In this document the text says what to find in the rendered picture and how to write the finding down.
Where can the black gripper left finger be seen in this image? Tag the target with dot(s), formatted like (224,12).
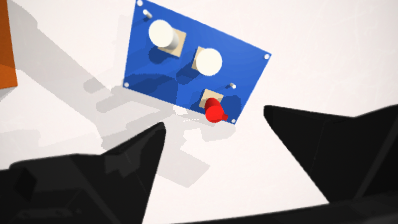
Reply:
(119,181)

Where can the blue circuit board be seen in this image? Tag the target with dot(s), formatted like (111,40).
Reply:
(182,61)

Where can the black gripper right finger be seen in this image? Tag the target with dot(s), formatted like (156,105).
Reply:
(340,154)

